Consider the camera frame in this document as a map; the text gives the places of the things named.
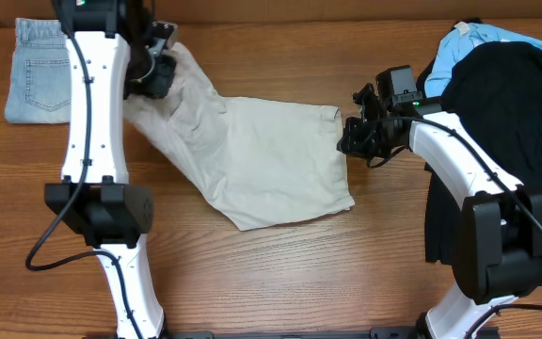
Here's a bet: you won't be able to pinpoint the light blue shirt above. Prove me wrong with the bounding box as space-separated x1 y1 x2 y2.
424 20 542 294

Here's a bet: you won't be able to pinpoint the folded light blue jeans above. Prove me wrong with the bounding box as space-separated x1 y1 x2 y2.
5 18 71 124

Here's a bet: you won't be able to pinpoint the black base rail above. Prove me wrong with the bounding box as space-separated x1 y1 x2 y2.
167 326 431 339

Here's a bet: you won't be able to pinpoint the beige khaki shorts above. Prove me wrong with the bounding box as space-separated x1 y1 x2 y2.
124 42 355 231

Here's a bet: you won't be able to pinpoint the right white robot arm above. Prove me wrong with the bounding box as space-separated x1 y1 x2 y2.
337 66 542 338

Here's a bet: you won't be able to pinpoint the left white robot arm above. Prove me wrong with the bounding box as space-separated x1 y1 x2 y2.
25 0 176 338

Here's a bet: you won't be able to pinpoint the black garment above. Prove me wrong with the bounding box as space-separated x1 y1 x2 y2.
416 17 542 267

